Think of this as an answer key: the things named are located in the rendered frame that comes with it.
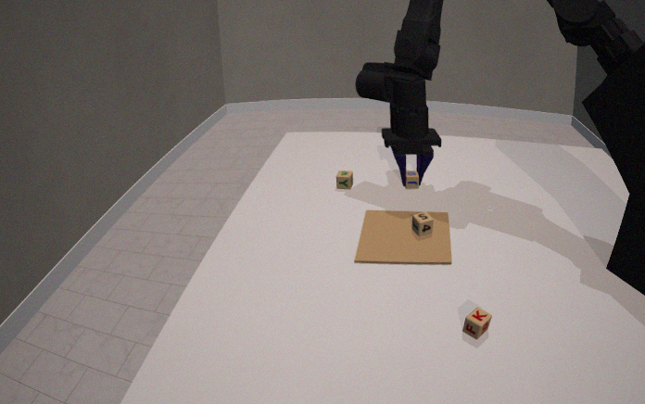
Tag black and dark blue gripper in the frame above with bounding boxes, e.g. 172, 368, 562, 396
382, 105, 441, 186

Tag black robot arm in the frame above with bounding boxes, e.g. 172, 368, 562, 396
356, 0, 645, 134

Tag wooden letter block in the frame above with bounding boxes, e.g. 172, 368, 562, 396
411, 212, 434, 236
462, 307, 492, 340
336, 170, 353, 189
405, 170, 419, 189

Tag tan mat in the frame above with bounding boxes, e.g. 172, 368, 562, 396
355, 210, 452, 264

